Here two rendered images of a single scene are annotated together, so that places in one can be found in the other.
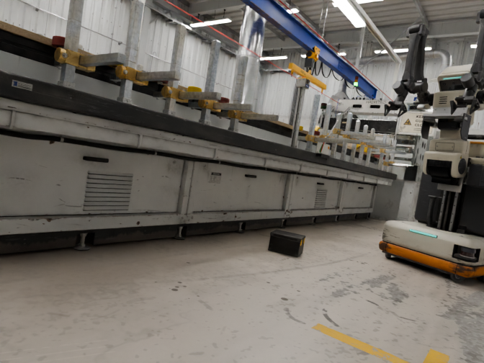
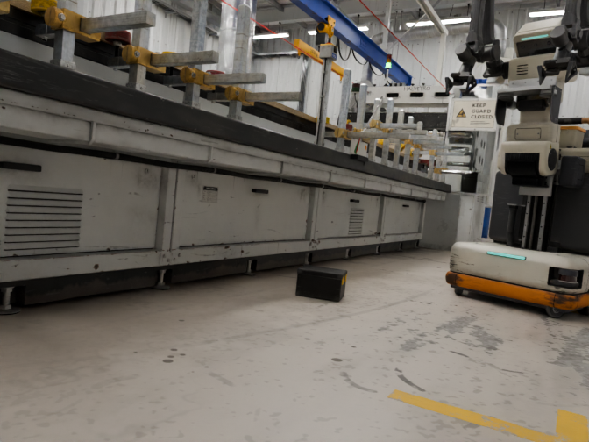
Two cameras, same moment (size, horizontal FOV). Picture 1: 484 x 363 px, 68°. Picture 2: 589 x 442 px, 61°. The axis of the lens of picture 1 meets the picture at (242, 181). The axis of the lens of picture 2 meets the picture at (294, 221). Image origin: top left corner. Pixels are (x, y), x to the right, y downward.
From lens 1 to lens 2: 0.19 m
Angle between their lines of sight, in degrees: 7
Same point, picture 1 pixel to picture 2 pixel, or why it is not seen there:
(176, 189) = (152, 213)
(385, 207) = (438, 231)
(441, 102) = (519, 73)
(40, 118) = not seen: outside the picture
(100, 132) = (25, 116)
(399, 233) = (473, 259)
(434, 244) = (522, 269)
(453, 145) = (539, 131)
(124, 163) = (67, 174)
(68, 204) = not seen: outside the picture
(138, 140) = (89, 131)
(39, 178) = not seen: outside the picture
